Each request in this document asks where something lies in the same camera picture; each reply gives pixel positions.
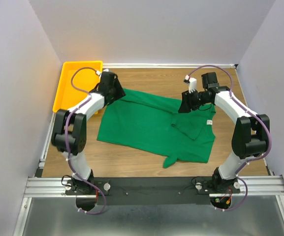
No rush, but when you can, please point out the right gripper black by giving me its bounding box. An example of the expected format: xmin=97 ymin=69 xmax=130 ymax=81
xmin=177 ymin=88 xmax=210 ymax=114

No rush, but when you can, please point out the green t shirt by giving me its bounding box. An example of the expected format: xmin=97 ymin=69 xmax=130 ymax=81
xmin=97 ymin=89 xmax=216 ymax=168

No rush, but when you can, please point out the yellow plastic tray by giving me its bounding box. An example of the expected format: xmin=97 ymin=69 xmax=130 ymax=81
xmin=53 ymin=60 xmax=103 ymax=113

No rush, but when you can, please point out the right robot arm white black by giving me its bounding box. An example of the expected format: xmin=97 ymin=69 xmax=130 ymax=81
xmin=178 ymin=72 xmax=272 ymax=193

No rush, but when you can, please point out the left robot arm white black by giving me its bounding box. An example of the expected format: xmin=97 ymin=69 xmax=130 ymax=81
xmin=51 ymin=67 xmax=126 ymax=194

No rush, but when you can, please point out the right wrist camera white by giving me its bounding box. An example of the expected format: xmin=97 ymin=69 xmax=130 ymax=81
xmin=184 ymin=75 xmax=197 ymax=93

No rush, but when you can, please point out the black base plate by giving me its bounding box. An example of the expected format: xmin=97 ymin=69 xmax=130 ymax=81
xmin=62 ymin=177 xmax=240 ymax=211

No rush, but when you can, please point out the aluminium front rail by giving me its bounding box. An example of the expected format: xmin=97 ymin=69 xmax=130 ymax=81
xmin=24 ymin=176 xmax=284 ymax=198

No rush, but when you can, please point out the aluminium right side rail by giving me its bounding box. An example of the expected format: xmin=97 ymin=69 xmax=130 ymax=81
xmin=235 ymin=68 xmax=284 ymax=236

